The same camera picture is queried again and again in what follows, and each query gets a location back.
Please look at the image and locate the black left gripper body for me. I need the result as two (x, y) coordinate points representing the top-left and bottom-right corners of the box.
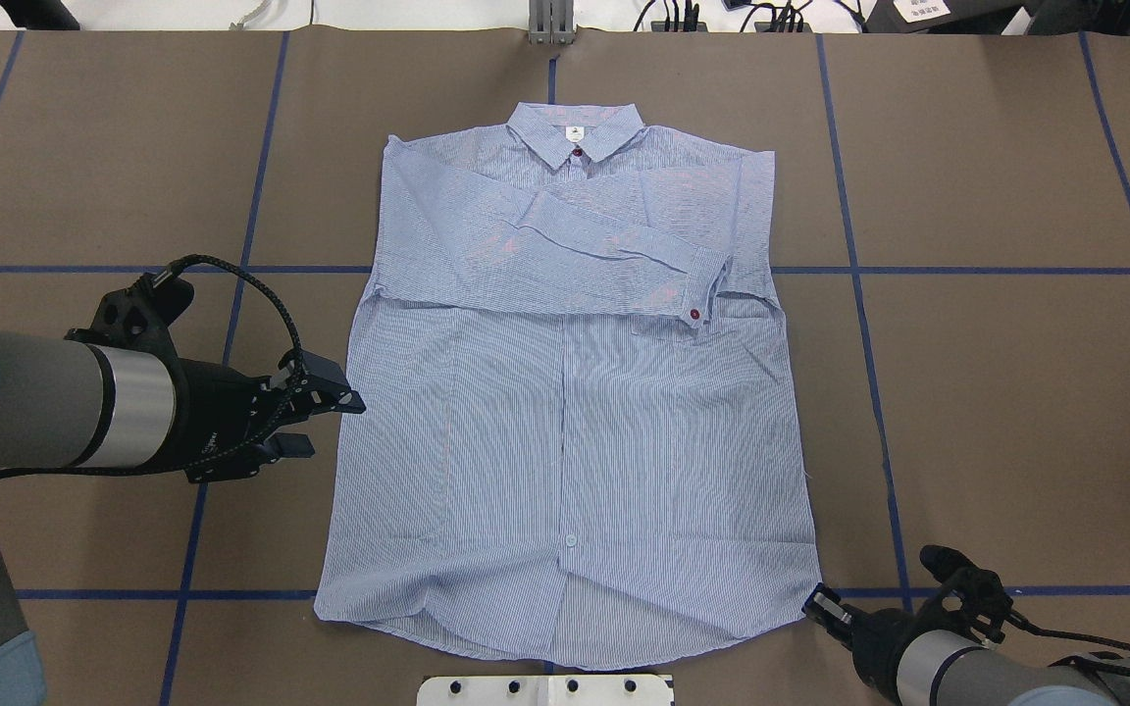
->
(170, 359), (285, 483)

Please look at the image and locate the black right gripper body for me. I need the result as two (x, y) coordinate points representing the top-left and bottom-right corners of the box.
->
(848, 608), (918, 701)

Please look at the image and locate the light blue striped shirt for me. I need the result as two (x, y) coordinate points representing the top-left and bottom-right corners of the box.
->
(313, 103), (822, 671)

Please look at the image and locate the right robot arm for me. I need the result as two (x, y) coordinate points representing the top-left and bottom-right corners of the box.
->
(802, 582), (1130, 705)

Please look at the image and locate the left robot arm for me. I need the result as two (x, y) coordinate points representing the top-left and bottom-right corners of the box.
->
(0, 328), (365, 705)

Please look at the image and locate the black box with label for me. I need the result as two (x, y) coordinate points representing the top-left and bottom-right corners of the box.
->
(862, 1), (1024, 35)

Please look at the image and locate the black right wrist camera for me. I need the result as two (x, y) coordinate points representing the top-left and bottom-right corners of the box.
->
(915, 544), (1012, 646)

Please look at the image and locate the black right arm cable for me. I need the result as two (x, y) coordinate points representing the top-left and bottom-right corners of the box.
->
(1002, 608), (1130, 687)

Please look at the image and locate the aluminium frame post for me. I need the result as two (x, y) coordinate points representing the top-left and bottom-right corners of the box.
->
(528, 0), (577, 46)

